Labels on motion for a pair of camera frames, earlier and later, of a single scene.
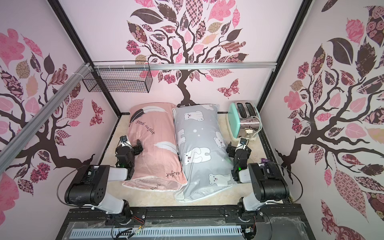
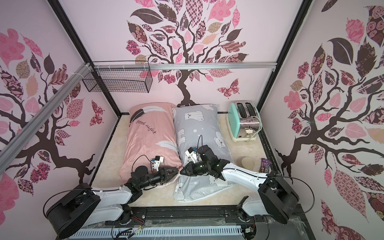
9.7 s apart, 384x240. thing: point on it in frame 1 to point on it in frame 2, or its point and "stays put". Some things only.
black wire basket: (120, 77) stays put
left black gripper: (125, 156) to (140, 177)
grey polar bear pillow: (201, 139) stays put
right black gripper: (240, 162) to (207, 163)
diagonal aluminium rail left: (22, 135) stays put
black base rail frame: (290, 222) stays put
